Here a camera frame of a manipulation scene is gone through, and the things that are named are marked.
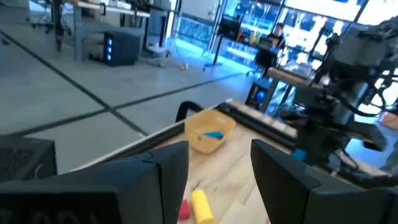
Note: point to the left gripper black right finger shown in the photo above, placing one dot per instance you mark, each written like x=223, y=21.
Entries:
x=295, y=193

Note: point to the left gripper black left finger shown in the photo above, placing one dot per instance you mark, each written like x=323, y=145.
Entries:
x=93, y=193

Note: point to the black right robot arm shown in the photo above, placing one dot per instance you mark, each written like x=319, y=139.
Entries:
x=351, y=53

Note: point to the blue block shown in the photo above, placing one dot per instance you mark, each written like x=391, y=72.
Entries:
x=299, y=154
x=214, y=135

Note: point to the wooden side table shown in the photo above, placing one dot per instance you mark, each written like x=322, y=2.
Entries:
x=289, y=77

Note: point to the black box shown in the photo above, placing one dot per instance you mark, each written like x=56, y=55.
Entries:
x=25, y=158

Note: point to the black computer blue fan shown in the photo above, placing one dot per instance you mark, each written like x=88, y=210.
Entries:
x=258, y=95

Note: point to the small red block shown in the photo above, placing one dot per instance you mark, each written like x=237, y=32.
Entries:
x=184, y=211

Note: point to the yellow cylinder block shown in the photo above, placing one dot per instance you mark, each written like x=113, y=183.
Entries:
x=201, y=207

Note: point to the black office chair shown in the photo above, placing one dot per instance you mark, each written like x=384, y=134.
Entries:
x=265, y=60

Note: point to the person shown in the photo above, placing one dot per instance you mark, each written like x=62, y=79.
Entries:
x=277, y=35

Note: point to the yellow plastic bin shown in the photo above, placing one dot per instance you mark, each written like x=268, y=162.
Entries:
x=199, y=124

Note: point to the black tripod stand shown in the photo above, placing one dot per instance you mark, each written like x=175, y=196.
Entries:
x=217, y=46

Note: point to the black computer tower blue lights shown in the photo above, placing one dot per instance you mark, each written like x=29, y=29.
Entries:
x=122, y=48

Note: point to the grey desk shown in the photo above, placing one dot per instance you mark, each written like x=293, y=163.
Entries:
x=93, y=18

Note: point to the black table frame rail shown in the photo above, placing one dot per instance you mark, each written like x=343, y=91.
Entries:
x=258, y=123

